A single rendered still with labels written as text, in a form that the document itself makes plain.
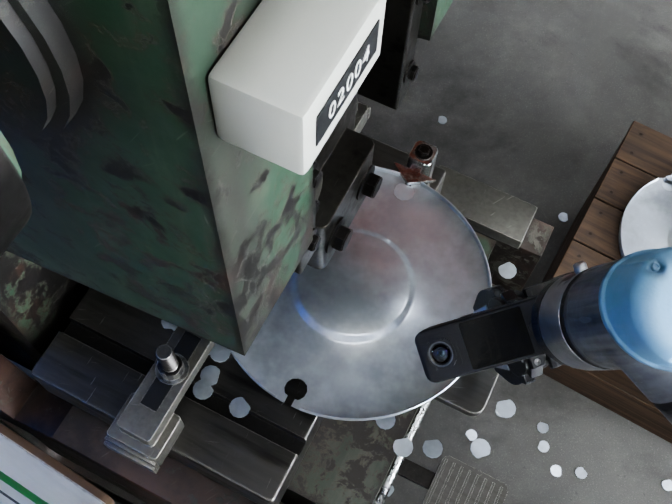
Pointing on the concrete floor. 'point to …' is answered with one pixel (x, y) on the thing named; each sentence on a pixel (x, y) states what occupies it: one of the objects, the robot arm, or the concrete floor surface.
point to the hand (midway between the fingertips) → (476, 339)
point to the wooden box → (585, 239)
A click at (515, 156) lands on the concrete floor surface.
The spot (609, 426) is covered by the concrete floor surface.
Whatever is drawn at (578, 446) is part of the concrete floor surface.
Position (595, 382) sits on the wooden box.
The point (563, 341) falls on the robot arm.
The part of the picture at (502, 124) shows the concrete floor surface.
